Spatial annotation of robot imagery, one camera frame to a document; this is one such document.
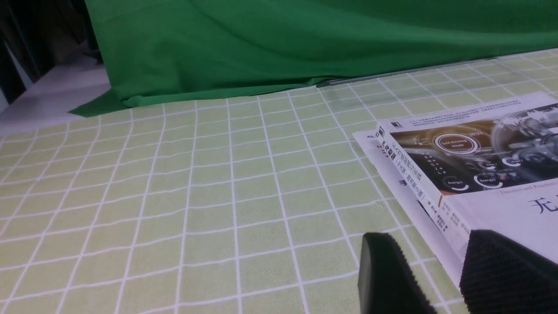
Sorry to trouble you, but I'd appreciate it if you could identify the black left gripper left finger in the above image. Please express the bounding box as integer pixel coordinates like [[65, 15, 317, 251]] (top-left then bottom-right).
[[357, 232, 436, 314]]

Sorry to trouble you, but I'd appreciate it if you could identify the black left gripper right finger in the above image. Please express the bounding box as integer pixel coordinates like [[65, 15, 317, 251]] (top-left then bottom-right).
[[459, 230, 558, 314]]

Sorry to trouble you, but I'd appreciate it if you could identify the thin bottom booklet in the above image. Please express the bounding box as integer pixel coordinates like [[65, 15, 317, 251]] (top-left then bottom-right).
[[352, 130, 463, 288]]

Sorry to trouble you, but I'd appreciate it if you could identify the white self-driving textbook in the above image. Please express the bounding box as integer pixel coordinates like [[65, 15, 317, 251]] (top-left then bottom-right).
[[375, 92, 558, 262]]

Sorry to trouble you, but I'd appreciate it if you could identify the green checkered tablecloth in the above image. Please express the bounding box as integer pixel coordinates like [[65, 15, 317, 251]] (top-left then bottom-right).
[[0, 49, 557, 314]]

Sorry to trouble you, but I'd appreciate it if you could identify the green backdrop cloth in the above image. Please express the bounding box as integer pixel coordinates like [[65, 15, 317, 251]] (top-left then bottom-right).
[[71, 0, 558, 117]]

